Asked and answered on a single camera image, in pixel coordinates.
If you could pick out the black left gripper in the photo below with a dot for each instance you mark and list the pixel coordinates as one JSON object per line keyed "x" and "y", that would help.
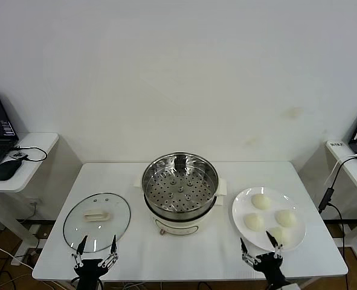
{"x": 89, "y": 272}

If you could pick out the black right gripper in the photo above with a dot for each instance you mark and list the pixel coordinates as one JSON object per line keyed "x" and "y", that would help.
{"x": 270, "y": 267}

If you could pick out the white steamed baozi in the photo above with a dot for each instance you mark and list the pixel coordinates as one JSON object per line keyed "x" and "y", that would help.
{"x": 282, "y": 237}
{"x": 260, "y": 201}
{"x": 254, "y": 222}
{"x": 285, "y": 217}

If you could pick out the perforated steel steamer basket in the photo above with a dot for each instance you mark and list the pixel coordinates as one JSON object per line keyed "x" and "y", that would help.
{"x": 166, "y": 193}

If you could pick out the white round plate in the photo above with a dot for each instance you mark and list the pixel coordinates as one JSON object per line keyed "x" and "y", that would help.
{"x": 241, "y": 208}

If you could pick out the cream electric cooker pot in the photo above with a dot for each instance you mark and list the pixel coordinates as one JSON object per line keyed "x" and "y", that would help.
{"x": 181, "y": 225}

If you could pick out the white side table rounded top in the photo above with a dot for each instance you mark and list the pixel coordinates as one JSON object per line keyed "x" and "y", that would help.
{"x": 36, "y": 169}

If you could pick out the black computer mouse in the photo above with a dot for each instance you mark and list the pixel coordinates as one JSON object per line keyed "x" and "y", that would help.
{"x": 6, "y": 171}

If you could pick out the small patterned black dongle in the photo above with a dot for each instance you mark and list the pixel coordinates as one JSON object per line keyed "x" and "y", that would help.
{"x": 18, "y": 155}

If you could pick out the white wall socket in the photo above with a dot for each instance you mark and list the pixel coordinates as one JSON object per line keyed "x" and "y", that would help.
{"x": 34, "y": 200}

